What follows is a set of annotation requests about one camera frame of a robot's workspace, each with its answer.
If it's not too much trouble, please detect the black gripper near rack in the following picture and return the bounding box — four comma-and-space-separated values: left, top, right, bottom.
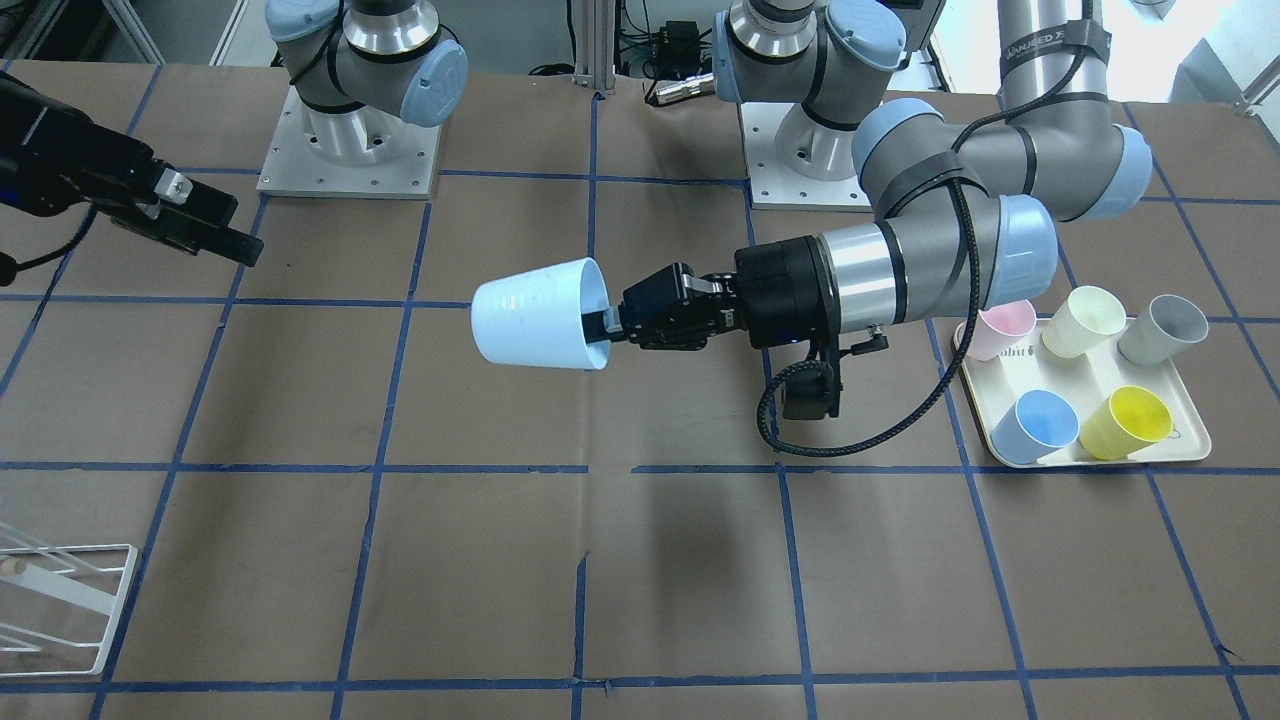
1, 73, 264, 266

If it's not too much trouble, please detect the black gripper near tray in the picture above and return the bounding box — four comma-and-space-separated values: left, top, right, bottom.
585, 236, 836, 351

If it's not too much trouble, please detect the light blue plastic cup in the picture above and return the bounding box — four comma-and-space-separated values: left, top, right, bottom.
470, 258, 611, 372

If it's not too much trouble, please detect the grey robot arm near tray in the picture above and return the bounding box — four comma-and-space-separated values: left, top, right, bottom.
570, 1, 1152, 355

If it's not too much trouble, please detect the grey robot arm near rack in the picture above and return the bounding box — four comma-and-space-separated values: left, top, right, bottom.
1, 1, 468, 284

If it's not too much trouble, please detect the pink plastic cup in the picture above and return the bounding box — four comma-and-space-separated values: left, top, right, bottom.
966, 300, 1038, 363

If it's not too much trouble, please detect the cream plastic cup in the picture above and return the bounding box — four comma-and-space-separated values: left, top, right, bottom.
1041, 286, 1128, 359

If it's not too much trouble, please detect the yellow plastic cup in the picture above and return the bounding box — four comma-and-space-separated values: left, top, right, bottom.
1078, 386, 1174, 461

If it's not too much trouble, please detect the grey plastic cup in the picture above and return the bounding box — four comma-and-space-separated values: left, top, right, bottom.
1117, 293, 1210, 366

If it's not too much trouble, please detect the cream plastic tray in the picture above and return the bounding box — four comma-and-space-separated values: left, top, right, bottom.
961, 319, 1213, 468

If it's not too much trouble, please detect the white arm base plate near rack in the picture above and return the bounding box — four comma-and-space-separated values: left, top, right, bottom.
257, 88, 442, 201

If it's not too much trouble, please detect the white arm base plate near tray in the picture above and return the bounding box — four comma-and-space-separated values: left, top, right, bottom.
739, 102, 870, 213

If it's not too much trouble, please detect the white wire cup rack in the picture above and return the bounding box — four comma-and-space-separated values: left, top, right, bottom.
1, 544, 140, 680

